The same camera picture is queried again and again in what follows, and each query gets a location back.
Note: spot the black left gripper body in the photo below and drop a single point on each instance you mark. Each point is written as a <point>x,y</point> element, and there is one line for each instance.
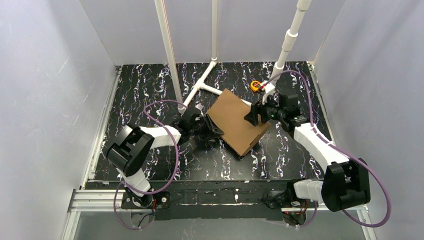
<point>208,127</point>

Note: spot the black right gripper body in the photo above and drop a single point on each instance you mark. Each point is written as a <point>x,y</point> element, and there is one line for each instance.
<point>257,111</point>

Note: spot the brown cardboard box sheet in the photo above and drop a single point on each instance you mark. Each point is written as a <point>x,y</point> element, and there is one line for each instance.
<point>228,113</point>

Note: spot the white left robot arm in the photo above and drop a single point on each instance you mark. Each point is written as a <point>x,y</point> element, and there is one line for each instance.
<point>128,151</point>

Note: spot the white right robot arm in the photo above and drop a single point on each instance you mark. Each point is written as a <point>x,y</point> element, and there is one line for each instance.
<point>346,181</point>

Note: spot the yellow tape measure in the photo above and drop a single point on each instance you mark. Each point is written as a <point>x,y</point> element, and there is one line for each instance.
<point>255,86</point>

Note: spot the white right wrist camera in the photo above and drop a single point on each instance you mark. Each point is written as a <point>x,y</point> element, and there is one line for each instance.
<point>268,90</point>

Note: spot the white wooden corner post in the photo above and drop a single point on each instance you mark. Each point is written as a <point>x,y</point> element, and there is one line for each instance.
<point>167,41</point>

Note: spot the white PVC pipe frame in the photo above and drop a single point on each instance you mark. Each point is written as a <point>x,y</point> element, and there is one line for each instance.
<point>245,51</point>

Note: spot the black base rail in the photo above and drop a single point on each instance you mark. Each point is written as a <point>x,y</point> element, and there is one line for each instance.
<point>228,199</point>

